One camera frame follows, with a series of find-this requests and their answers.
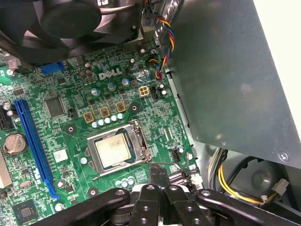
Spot silver CPU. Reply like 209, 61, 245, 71
94, 133, 132, 169

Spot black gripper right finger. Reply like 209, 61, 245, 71
160, 167, 296, 226

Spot twisted fan wire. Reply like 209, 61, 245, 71
145, 9, 176, 81

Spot wire locking lever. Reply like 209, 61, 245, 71
145, 152, 192, 170

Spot black open PC case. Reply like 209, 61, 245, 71
141, 0, 301, 226

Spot large black controller chip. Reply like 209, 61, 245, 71
12, 199, 40, 226

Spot yellow power wires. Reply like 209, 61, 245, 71
217, 164, 268, 204

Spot black expansion slot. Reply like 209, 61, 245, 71
0, 103, 12, 130

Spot blue expansion slot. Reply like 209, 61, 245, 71
14, 98, 61, 200

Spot black square chip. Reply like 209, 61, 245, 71
44, 95, 66, 118

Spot silver rear port block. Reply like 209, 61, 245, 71
0, 49, 23, 71

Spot blue VGA connector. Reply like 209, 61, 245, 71
39, 60, 66, 75

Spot black RAM slot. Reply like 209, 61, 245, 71
167, 171, 188, 180
169, 178, 190, 187

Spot silver chipset heatsink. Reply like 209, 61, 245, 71
0, 150, 12, 189

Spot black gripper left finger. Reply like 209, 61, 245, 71
30, 166, 162, 226

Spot CPU socket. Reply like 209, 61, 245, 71
86, 119, 153, 182

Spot grey power supply unit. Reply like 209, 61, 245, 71
154, 0, 301, 163

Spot metal socket cover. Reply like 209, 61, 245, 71
86, 119, 152, 181

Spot black case fan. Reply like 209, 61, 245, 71
0, 0, 144, 69

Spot yellow square inductor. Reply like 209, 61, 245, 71
83, 111, 95, 123
115, 101, 127, 113
99, 106, 111, 118

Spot green motherboard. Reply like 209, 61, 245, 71
0, 42, 200, 226

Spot white wire plug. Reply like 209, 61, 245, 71
271, 178, 290, 196

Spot silver coin battery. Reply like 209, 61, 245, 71
3, 133, 28, 156

